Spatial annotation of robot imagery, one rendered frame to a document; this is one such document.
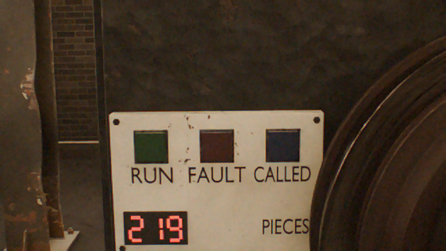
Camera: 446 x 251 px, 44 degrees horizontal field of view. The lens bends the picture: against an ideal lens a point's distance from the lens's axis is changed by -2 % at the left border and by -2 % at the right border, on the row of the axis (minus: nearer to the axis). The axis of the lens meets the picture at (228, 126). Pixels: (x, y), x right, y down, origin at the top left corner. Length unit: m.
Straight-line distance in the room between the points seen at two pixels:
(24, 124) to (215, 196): 2.67
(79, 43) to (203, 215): 6.20
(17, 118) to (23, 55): 0.36
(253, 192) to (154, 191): 0.12
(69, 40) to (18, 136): 3.65
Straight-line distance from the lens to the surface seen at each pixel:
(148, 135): 0.67
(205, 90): 0.69
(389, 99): 0.56
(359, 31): 0.70
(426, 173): 0.55
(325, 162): 0.62
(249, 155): 0.68
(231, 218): 0.70
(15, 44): 3.28
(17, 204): 3.44
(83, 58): 6.84
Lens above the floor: 1.34
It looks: 10 degrees down
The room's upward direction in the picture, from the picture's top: straight up
